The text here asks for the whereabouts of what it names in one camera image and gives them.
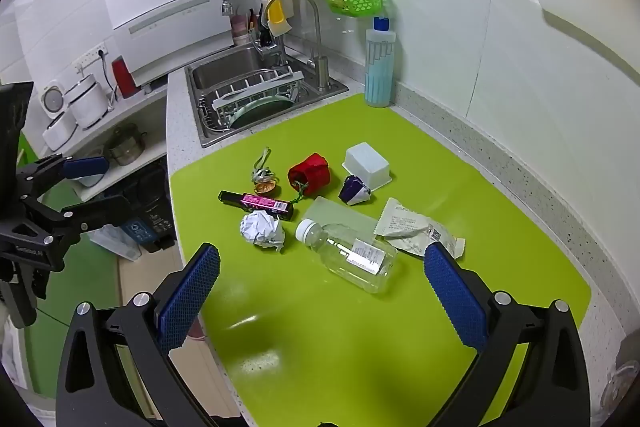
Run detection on white paper ball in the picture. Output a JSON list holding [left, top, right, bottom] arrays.
[[240, 210, 286, 253]]

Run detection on green cabinet door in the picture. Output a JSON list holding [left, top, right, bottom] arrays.
[[20, 132, 121, 400]]

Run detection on white shelf unit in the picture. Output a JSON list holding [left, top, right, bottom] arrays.
[[42, 87, 169, 202]]

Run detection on green plate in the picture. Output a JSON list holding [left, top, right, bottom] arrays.
[[230, 96, 296, 128]]

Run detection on blue detergent bottle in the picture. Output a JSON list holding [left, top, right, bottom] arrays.
[[364, 16, 397, 108]]

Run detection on purple and white wrapper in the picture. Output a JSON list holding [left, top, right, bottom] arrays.
[[338, 175, 373, 206]]

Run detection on white countertop dishwasher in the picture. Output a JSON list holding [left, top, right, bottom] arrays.
[[102, 0, 236, 85]]

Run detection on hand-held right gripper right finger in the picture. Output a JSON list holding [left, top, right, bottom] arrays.
[[423, 242, 591, 427]]

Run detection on black and pink carton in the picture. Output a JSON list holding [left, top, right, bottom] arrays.
[[218, 190, 295, 222]]

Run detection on green counter mat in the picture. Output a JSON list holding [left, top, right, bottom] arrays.
[[170, 93, 592, 427]]

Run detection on white appliance with round dial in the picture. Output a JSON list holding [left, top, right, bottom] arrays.
[[40, 79, 78, 152]]

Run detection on white rice cooker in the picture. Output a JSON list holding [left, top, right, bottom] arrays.
[[65, 74, 111, 130]]

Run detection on yellow faucet holder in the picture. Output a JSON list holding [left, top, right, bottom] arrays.
[[263, 0, 293, 36]]

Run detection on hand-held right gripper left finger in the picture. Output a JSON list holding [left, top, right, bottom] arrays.
[[56, 243, 222, 427]]

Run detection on white dish rack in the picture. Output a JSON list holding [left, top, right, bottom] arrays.
[[200, 66, 305, 134]]

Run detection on white plastic box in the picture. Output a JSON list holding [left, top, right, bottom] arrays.
[[342, 142, 392, 192]]

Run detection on white wall socket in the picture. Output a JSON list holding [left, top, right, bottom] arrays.
[[72, 42, 108, 75]]

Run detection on stainless steel sink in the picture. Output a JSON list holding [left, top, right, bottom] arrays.
[[185, 44, 349, 149]]

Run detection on red cup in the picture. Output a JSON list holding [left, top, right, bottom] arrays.
[[111, 56, 137, 98]]

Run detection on clear plastic bag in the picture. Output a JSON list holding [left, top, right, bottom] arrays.
[[302, 196, 381, 239]]

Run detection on white printed paper wrapper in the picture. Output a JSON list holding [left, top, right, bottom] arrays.
[[373, 198, 466, 259]]

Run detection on black and blue pedal bin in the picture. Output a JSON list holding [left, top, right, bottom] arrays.
[[117, 162, 176, 254]]

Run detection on white plastic bag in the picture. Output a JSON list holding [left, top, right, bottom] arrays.
[[90, 224, 143, 262]]

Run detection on steel pot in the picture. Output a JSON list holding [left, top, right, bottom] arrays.
[[106, 124, 148, 166]]

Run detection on clear plastic bottle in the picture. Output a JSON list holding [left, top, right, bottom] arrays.
[[295, 218, 398, 295]]

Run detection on tall chrome gooseneck faucet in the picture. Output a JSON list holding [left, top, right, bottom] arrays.
[[263, 0, 332, 94]]

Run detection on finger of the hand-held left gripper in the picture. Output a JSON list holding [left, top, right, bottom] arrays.
[[15, 155, 110, 204], [22, 194, 133, 249]]

